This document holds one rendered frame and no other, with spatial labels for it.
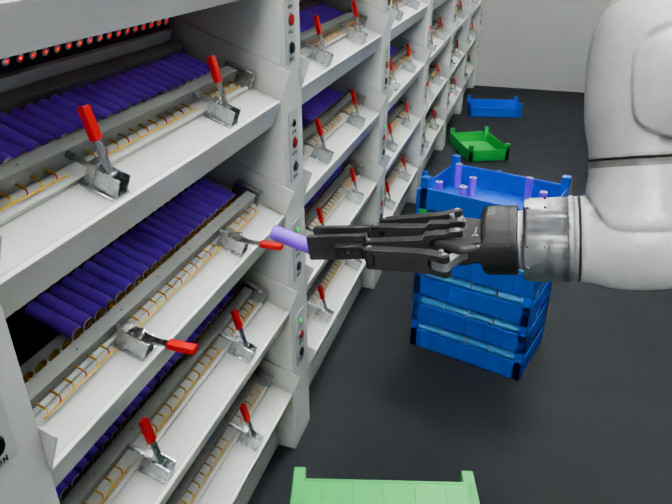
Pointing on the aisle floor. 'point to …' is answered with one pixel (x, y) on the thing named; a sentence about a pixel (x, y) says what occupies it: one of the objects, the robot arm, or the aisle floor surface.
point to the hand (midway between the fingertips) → (340, 242)
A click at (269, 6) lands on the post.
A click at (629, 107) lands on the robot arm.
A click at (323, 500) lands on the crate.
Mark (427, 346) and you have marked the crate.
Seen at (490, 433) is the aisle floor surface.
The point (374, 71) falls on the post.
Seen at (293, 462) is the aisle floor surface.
